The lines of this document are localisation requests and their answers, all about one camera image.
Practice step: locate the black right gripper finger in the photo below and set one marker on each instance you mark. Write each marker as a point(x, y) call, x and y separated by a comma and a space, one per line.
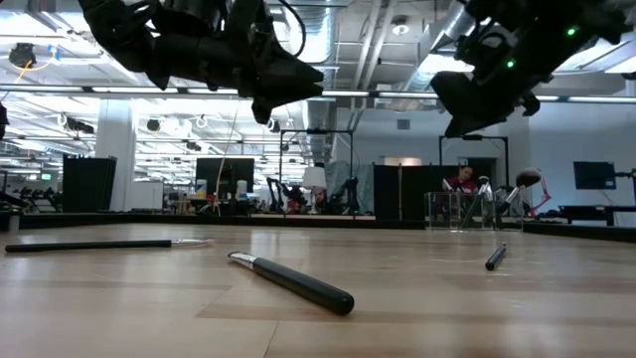
point(464, 104)

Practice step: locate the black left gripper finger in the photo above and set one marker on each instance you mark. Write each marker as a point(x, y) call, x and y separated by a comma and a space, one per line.
point(295, 94)
point(295, 69)

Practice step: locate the short black pen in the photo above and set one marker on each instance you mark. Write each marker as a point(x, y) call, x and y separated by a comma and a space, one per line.
point(496, 257)

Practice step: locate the black background robot arm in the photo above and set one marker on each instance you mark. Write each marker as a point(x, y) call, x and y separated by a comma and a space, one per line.
point(350, 194)
point(283, 191)

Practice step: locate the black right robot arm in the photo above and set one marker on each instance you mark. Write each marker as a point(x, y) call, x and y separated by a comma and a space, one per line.
point(596, 20)

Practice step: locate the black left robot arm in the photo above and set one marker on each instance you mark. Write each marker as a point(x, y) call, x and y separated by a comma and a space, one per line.
point(149, 40)

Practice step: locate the person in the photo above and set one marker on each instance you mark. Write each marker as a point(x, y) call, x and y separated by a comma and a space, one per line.
point(320, 199)
point(464, 176)

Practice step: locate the white background table lamp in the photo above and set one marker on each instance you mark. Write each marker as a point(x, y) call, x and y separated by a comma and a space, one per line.
point(314, 179)

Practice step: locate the wide black partition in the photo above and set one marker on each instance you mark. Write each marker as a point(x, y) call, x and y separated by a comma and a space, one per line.
point(407, 191)

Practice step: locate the clear acrylic container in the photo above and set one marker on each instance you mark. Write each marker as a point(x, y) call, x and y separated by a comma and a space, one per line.
point(472, 214)

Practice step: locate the red desk lamp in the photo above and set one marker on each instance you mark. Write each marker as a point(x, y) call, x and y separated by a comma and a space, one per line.
point(545, 196)

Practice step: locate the dark mounted monitor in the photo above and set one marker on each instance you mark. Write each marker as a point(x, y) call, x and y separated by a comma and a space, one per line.
point(594, 175)

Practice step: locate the black background desk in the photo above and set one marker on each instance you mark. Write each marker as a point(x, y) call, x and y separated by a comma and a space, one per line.
point(596, 211)

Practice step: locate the black partition panel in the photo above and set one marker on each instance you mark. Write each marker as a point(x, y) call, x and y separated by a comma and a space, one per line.
point(89, 184)

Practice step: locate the black ceiling device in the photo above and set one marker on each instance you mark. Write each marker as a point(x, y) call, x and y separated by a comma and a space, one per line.
point(22, 54)

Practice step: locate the small gray cylinder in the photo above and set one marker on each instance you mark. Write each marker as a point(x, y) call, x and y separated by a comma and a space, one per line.
point(14, 221)

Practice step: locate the black background rig frame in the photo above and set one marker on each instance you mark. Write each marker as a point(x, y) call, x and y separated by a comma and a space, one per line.
point(316, 132)
point(472, 137)

